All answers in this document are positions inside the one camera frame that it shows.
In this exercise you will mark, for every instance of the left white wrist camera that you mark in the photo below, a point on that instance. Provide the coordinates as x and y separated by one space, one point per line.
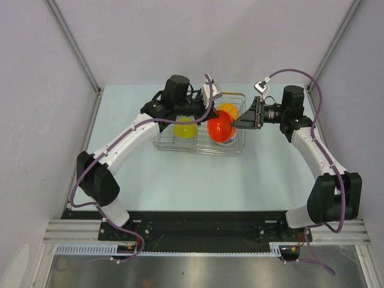
210 93

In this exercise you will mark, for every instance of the white slotted cable duct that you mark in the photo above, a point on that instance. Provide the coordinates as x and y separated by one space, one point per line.
116 250

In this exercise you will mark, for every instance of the right aluminium corner post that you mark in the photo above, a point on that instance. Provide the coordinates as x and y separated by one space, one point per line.
337 38

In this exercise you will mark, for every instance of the yellow green bowl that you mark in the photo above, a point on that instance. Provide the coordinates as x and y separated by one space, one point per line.
186 131

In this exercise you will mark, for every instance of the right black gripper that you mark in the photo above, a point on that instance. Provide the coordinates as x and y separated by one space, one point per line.
250 120

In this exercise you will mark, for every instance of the orange bottom bowl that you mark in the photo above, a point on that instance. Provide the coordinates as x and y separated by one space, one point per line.
220 129

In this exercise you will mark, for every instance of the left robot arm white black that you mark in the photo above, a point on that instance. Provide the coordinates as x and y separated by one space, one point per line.
96 171

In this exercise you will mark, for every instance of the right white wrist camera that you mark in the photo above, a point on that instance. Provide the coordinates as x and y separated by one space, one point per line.
262 88

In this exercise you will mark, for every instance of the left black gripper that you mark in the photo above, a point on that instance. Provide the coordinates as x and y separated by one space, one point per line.
203 112

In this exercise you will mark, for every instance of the left aluminium corner post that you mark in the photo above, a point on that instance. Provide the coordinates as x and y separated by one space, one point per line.
69 38

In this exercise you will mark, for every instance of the orange yellow bowl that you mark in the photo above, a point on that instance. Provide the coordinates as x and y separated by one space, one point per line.
230 109

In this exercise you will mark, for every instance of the metal wire dish rack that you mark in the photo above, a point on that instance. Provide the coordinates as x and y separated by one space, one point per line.
201 144

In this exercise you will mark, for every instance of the aluminium frame rail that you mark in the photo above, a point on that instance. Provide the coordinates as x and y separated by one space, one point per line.
86 231

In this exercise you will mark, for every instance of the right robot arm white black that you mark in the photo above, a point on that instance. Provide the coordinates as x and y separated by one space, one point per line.
336 193

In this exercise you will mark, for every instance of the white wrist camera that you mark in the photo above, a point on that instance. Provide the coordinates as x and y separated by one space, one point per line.
262 88
210 93

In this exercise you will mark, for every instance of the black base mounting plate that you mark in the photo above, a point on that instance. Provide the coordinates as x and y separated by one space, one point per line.
204 232

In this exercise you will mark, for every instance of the blue white floral bowl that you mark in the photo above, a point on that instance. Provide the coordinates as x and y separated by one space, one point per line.
231 141

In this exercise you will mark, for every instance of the aluminium corner post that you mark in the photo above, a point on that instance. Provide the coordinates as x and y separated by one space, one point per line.
69 38
337 38

